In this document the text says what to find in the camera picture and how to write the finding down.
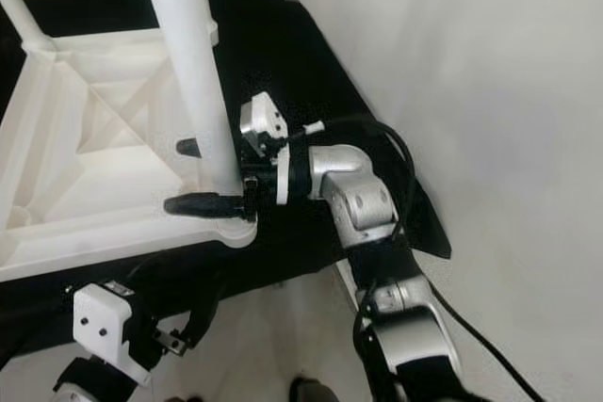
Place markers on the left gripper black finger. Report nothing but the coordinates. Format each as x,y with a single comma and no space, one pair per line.
205,308

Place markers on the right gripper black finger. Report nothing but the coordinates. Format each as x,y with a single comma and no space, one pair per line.
205,206
189,147

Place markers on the white plastic table leg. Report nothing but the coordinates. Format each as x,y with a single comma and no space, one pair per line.
24,16
188,63

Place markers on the white plastic table top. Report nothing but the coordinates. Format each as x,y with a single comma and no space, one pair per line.
104,157

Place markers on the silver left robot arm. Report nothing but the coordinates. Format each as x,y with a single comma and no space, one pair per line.
94,381

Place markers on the black robot right foot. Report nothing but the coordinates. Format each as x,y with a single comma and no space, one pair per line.
294,385

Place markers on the black tablecloth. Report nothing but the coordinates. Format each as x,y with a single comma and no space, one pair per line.
301,72

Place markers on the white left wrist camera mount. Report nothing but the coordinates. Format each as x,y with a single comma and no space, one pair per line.
104,322

